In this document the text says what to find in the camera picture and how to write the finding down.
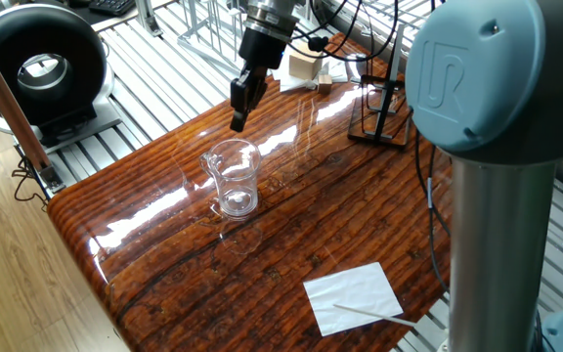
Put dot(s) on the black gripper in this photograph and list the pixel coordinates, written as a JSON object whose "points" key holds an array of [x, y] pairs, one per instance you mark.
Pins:
{"points": [[262, 51]]}

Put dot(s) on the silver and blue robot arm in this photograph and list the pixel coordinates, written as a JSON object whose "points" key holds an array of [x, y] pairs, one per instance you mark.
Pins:
{"points": [[496, 98]]}

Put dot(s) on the black metal cup rack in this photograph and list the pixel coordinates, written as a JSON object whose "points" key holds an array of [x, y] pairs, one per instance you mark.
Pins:
{"points": [[386, 98]]}

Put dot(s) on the large wooden block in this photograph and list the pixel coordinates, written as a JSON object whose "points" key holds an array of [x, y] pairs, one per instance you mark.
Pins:
{"points": [[306, 66]]}

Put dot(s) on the white crumpled cloth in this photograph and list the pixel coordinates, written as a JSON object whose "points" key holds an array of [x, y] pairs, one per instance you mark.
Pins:
{"points": [[337, 73]]}

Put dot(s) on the black keyboard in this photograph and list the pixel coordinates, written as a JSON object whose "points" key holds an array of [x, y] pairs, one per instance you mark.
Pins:
{"points": [[110, 6]]}

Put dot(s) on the white paper sheet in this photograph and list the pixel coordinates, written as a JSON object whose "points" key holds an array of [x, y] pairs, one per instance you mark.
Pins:
{"points": [[352, 288]]}

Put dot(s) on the aluminium profile post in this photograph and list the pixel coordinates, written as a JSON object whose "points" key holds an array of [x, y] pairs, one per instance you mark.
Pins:
{"points": [[147, 17]]}

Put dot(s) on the black round duct fan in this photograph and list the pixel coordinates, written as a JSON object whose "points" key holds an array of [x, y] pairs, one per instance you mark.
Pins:
{"points": [[42, 29]]}

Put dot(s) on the aluminium frame bar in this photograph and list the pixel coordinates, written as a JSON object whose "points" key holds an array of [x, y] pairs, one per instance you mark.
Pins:
{"points": [[3, 98]]}

